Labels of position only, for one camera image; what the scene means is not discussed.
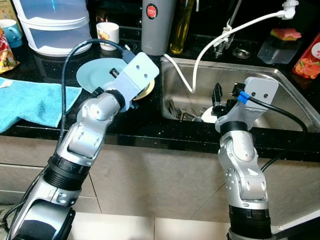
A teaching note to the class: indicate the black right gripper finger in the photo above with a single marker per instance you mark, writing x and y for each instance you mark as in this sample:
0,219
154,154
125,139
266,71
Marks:
236,92
217,100

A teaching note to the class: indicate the silver spoon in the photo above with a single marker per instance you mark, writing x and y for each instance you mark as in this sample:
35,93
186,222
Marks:
194,116

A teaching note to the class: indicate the silver fork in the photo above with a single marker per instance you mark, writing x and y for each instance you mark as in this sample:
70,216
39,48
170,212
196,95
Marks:
176,111

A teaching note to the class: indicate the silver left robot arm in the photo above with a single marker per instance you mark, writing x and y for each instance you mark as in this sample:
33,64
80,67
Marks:
85,135

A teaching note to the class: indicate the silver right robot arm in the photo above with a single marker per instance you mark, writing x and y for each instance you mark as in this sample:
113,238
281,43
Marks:
242,170

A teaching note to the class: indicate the yellow plate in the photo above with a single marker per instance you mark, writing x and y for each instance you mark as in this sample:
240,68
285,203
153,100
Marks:
148,92

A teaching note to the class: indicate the white bowl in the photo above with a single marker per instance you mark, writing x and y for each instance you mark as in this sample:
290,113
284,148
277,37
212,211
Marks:
207,116

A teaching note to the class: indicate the round steel sink hole cap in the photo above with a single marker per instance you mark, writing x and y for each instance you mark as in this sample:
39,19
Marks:
242,53

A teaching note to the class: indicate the light blue plate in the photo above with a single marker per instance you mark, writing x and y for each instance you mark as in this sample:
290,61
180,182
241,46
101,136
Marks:
95,75

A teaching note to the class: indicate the clear plastic sponge box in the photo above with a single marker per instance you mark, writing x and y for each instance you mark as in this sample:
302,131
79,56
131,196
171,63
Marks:
277,51

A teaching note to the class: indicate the stainless steel sink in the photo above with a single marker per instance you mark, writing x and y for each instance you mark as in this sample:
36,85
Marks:
295,95

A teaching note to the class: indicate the white printed cup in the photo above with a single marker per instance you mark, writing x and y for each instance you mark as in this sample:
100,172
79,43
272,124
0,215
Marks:
107,36

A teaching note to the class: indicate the grey tumbler with red logo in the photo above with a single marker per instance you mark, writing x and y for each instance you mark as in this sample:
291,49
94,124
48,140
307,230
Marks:
159,30

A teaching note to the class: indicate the pink yellow sponge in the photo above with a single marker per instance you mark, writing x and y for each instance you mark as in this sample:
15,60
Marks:
286,34

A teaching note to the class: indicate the red peach soap bottle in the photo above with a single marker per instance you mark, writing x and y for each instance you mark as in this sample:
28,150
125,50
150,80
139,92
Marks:
307,62

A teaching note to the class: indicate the yellow oil bottle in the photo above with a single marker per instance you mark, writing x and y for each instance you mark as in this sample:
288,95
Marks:
184,25

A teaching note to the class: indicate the light blue towel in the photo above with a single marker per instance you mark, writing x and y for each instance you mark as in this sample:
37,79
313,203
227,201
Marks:
30,102

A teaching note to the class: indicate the grey drawer front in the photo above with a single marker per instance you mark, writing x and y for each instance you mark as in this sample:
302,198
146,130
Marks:
20,150
15,177

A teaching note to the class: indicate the dark side cabinet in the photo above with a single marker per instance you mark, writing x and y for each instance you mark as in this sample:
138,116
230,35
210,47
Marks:
305,230

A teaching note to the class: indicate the blue mug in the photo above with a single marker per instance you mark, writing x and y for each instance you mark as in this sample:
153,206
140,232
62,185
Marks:
10,32

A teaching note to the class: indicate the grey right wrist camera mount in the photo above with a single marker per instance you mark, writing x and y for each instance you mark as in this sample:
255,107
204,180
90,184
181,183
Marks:
262,90

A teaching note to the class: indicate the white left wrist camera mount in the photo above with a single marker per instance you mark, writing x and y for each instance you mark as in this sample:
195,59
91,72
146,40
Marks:
140,75

